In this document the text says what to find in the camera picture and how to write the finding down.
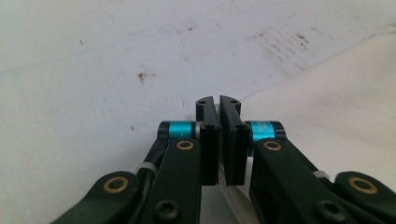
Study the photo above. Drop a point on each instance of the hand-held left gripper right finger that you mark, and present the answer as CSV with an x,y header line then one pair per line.
x,y
280,180

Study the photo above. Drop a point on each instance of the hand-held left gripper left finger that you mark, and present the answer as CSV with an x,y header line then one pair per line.
x,y
183,174

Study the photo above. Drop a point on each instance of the white printed tank top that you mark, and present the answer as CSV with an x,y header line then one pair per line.
x,y
342,109

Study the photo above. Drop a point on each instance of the white table mat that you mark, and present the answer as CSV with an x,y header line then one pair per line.
x,y
93,77

